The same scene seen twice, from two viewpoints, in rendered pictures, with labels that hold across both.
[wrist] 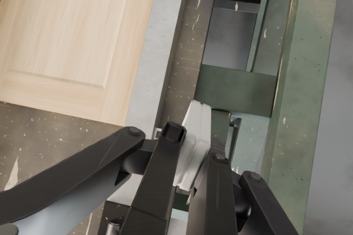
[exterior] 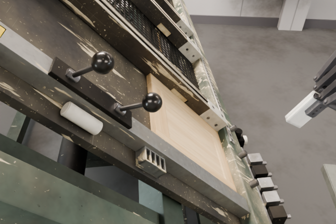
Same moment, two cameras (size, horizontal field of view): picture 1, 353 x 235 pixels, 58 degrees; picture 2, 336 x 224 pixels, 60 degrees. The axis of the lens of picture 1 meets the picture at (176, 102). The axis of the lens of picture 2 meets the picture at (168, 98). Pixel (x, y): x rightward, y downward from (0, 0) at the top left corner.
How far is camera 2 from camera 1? 57 cm
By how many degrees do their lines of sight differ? 57
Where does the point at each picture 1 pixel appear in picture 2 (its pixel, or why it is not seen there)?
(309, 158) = not seen: outside the picture
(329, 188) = not seen: outside the picture
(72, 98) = (161, 118)
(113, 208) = (129, 114)
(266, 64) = not seen: outside the picture
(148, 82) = (185, 161)
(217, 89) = (173, 217)
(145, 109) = (174, 155)
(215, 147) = (318, 111)
